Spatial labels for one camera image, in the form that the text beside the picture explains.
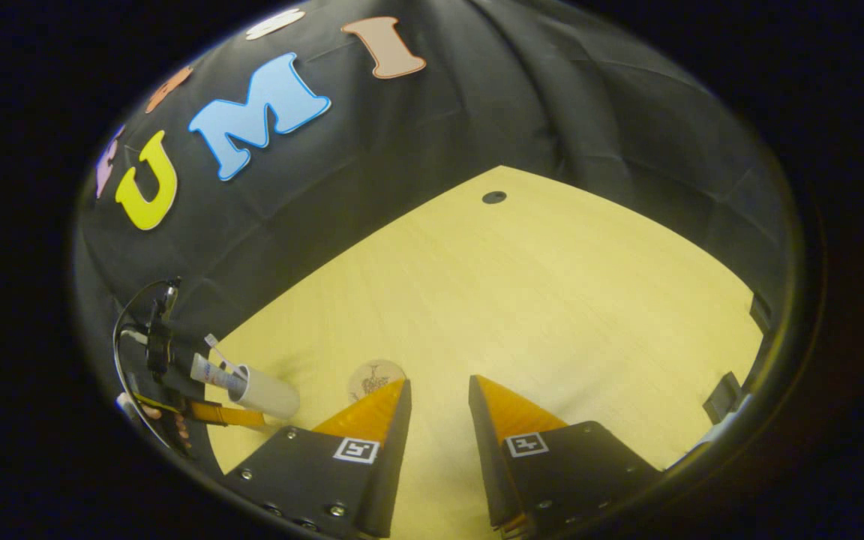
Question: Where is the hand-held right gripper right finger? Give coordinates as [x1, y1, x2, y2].
[468, 375, 662, 539]

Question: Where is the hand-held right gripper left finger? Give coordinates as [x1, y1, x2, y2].
[223, 378, 413, 539]

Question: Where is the white toothpaste tube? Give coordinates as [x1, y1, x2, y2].
[190, 353, 247, 395]

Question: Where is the white cup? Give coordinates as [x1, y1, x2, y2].
[228, 364, 302, 421]

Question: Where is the white toothbrush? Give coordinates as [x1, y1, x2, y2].
[204, 334, 249, 376]

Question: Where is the round cork coaster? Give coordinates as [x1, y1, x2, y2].
[347, 358, 407, 404]

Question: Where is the wooden desktop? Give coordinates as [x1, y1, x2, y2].
[207, 165, 767, 539]

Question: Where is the small black box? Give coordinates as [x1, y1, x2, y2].
[704, 371, 744, 425]

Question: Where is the black backdrop cloth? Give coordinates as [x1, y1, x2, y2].
[72, 0, 804, 481]

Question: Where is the thin black cable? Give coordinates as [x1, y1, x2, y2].
[112, 279, 178, 451]

